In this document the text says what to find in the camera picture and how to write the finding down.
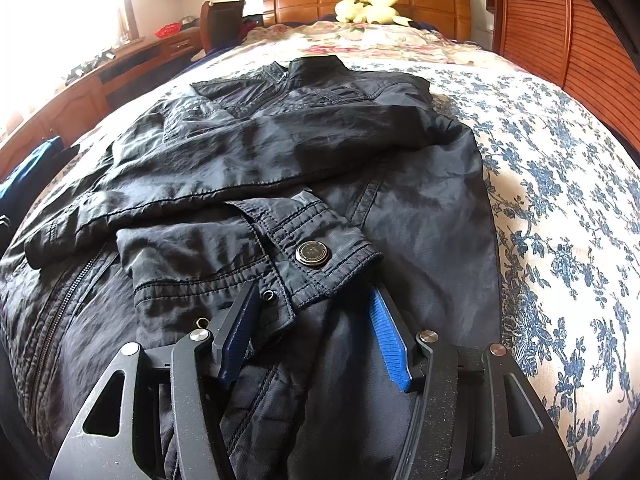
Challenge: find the pink floral quilt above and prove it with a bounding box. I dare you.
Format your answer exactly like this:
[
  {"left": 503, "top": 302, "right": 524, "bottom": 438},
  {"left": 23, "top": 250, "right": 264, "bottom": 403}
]
[{"left": 240, "top": 22, "right": 482, "bottom": 59}]

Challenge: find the wooden slatted wardrobe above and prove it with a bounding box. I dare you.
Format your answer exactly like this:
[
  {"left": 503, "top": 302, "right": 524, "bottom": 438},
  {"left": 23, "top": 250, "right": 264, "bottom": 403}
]
[{"left": 492, "top": 0, "right": 640, "bottom": 147}]

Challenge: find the black jacket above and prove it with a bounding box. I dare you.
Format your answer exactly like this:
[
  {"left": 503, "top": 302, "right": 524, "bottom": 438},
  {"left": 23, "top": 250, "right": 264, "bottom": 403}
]
[{"left": 0, "top": 55, "right": 502, "bottom": 480}]

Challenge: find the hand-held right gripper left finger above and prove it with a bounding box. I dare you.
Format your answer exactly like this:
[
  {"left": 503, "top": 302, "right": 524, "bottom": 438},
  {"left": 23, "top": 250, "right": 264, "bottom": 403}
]
[{"left": 50, "top": 282, "right": 263, "bottom": 480}]

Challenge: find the wooden desk cabinet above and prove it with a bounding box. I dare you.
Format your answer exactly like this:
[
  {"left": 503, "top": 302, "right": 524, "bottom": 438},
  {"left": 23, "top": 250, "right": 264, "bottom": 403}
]
[{"left": 0, "top": 27, "right": 204, "bottom": 177}]

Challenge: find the black tripod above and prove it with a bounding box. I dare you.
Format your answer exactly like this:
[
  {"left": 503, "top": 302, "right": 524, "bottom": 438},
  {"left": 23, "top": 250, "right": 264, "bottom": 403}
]
[{"left": 65, "top": 50, "right": 119, "bottom": 79}]

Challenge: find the yellow plush toy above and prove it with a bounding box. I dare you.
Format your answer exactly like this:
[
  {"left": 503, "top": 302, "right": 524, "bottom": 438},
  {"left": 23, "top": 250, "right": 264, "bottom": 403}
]
[{"left": 334, "top": 0, "right": 414, "bottom": 27}]

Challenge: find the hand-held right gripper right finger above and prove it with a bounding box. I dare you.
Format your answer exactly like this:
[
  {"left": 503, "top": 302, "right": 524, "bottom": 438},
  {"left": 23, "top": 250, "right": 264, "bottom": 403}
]
[{"left": 367, "top": 287, "right": 577, "bottom": 480}]

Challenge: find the window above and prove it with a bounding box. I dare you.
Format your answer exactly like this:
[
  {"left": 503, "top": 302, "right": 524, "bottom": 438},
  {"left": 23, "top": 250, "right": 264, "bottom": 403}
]
[{"left": 0, "top": 0, "right": 137, "bottom": 127}]

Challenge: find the wooden chair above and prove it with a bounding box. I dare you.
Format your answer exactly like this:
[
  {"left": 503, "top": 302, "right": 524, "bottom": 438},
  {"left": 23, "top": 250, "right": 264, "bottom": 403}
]
[{"left": 200, "top": 0, "right": 246, "bottom": 57}]

